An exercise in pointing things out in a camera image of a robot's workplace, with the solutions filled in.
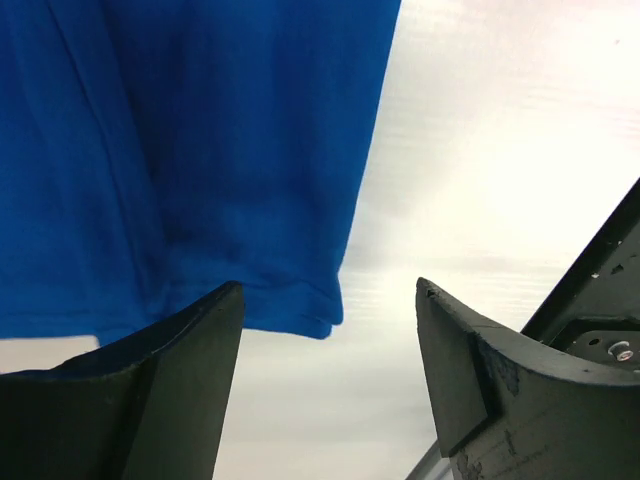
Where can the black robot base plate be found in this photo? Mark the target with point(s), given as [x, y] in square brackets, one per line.
[593, 311]

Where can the blue t shirt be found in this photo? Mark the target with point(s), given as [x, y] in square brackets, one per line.
[153, 150]

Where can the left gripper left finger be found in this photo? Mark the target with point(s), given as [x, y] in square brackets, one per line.
[148, 406]

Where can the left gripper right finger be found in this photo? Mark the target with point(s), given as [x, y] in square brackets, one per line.
[508, 407]

